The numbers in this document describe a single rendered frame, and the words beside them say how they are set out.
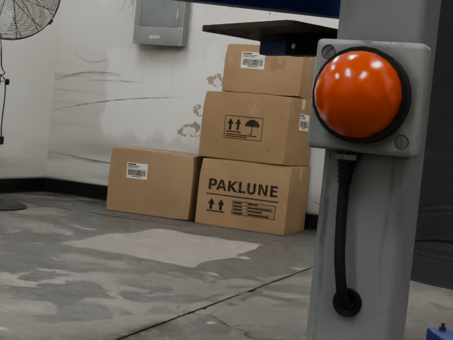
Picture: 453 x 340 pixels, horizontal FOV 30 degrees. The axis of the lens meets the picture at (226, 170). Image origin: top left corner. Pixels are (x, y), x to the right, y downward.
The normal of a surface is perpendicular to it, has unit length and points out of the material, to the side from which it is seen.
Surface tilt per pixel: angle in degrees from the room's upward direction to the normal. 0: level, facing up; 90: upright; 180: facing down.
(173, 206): 92
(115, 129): 90
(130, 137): 90
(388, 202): 90
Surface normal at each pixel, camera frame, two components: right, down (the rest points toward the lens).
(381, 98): 0.38, 0.25
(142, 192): -0.36, 0.03
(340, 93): -0.56, 0.16
